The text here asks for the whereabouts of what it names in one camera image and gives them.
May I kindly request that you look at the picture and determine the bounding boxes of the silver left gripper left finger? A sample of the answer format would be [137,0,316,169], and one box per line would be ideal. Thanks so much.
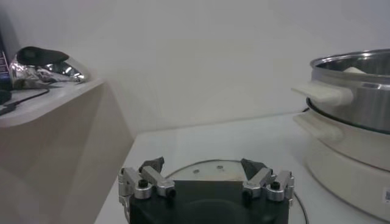
[118,156,177,200]

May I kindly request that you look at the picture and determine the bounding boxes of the black usb cable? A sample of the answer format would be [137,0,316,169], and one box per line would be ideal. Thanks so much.
[0,88,51,116]

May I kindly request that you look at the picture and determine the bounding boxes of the stainless steel steamer basket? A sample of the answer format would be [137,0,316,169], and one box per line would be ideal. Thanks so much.
[291,48,390,135]

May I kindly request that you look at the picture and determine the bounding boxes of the open black laptop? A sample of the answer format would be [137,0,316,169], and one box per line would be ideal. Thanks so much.
[0,29,15,91]

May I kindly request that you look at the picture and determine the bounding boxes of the chrome device with black top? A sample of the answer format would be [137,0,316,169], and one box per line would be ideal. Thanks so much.
[9,46,91,90]

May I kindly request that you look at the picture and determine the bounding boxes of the white side table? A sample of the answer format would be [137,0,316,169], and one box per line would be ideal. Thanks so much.
[0,78,106,128]

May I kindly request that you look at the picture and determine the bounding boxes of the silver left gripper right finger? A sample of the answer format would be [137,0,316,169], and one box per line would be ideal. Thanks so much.
[240,158,296,203]

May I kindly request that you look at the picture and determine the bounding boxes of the glass lid with cream handle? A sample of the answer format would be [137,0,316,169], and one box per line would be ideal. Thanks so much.
[165,158,310,224]

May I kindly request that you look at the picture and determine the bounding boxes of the cream electric cooker base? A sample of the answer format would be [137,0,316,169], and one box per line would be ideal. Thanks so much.
[292,108,390,223]

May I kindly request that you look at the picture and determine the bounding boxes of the white steamed baozi bun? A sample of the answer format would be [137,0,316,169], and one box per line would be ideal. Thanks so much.
[342,66,367,75]

